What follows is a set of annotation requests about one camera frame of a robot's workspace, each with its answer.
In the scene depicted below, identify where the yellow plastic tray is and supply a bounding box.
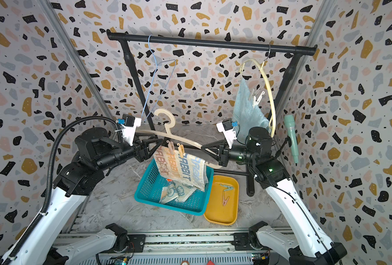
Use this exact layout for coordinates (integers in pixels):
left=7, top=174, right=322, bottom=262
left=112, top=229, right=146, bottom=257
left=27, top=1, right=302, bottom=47
left=204, top=175, right=239, bottom=226

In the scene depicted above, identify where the yellow clothespin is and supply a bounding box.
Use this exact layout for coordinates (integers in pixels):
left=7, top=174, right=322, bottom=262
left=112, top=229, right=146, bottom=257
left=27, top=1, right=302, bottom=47
left=177, top=143, right=185, bottom=158

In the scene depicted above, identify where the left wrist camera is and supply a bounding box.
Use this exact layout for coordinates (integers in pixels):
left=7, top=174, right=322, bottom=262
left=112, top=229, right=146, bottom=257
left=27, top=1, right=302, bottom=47
left=116, top=114, right=142, bottom=146

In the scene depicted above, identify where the white clothespin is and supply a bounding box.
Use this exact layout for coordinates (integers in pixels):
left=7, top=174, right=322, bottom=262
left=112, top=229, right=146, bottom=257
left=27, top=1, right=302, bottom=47
left=252, top=91, right=265, bottom=107
left=248, top=88, right=257, bottom=103

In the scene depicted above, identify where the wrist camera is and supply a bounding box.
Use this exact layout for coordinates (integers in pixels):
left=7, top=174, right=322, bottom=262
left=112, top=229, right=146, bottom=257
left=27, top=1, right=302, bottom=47
left=217, top=118, right=238, bottom=149
left=116, top=114, right=142, bottom=146

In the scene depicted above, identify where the light teal towel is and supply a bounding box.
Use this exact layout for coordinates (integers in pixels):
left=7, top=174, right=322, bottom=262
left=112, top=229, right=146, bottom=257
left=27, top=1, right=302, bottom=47
left=232, top=78, right=269, bottom=136

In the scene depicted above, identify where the blue wire hanger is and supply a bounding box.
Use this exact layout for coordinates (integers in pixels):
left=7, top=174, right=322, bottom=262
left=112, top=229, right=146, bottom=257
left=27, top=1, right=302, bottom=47
left=141, top=34, right=179, bottom=121

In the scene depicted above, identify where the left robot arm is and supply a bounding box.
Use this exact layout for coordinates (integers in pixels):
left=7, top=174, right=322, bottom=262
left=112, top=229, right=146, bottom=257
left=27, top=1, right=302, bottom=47
left=0, top=115, right=162, bottom=265

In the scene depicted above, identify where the beige plastic hanger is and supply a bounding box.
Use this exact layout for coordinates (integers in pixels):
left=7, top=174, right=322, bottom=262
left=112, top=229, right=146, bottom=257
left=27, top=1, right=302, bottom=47
left=135, top=108, right=223, bottom=170

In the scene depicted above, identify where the black clothes rack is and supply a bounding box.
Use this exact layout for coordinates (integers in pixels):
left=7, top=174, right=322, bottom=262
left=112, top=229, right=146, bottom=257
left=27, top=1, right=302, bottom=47
left=106, top=29, right=318, bottom=198

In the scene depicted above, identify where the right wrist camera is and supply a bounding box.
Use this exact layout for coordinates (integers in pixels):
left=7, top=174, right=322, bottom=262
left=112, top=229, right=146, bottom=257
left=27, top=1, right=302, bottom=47
left=217, top=118, right=238, bottom=149

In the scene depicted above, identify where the cream towel blue cartoon print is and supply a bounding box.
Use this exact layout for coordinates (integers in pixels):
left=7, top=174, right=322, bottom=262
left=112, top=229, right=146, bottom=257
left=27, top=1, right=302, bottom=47
left=159, top=181, right=198, bottom=204

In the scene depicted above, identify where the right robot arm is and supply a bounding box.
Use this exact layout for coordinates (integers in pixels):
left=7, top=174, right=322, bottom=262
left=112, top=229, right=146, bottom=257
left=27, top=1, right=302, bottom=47
left=201, top=127, right=347, bottom=265

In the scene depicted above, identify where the teal plastic basket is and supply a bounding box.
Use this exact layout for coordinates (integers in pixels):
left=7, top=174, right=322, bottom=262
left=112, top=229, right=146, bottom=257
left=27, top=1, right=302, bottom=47
left=134, top=160, right=214, bottom=216

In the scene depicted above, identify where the cream RABBIT lettered towel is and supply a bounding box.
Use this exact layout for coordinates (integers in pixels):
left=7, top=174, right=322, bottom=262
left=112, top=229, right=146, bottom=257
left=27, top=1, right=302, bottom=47
left=154, top=146, right=209, bottom=192

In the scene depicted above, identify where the cream plastic hanger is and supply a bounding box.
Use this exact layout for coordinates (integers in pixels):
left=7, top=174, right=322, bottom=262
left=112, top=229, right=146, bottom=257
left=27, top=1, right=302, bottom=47
left=239, top=59, right=277, bottom=137

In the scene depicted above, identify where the beige pink clothespin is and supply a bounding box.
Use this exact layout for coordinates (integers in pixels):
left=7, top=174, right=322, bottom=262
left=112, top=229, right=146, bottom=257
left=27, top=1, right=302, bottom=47
left=166, top=140, right=175, bottom=156

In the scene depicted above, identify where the aluminium rail base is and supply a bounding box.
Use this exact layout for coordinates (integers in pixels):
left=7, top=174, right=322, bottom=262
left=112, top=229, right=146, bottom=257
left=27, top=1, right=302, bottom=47
left=53, top=226, right=302, bottom=265

